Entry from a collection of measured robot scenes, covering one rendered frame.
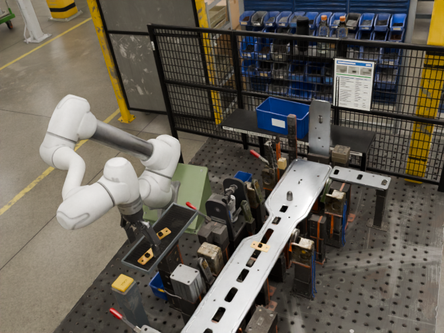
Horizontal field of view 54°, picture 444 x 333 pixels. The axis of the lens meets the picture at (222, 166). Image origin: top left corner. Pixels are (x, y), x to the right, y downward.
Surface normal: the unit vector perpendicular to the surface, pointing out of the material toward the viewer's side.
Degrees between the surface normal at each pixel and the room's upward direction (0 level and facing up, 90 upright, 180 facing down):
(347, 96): 90
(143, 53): 89
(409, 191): 0
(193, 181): 42
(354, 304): 0
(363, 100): 90
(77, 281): 0
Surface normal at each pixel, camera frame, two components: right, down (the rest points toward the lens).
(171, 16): -0.41, 0.62
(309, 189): -0.12, -0.79
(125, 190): 0.65, 0.37
